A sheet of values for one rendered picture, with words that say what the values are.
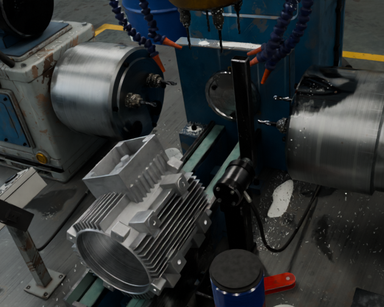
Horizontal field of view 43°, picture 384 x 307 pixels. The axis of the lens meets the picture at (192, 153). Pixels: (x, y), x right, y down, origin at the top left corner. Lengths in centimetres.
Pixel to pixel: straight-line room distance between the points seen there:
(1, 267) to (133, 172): 53
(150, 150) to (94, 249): 22
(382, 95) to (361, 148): 10
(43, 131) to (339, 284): 82
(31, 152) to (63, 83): 29
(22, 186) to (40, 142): 39
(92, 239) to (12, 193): 19
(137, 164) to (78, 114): 40
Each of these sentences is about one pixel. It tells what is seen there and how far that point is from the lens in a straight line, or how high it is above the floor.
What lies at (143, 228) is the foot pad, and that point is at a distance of 80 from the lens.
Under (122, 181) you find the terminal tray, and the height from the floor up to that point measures 114.
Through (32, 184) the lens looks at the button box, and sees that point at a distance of 102.
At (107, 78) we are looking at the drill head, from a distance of 115.
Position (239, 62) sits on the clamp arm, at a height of 125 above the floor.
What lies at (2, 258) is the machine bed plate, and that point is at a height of 80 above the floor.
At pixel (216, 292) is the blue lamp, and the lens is 56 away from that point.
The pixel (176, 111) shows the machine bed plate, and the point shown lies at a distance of 161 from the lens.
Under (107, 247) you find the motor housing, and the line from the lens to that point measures 96.
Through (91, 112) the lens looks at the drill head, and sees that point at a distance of 119.
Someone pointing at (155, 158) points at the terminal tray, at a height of 112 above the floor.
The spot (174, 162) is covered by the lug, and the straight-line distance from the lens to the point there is 89.
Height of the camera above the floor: 165
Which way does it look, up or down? 37 degrees down
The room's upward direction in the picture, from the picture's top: 10 degrees counter-clockwise
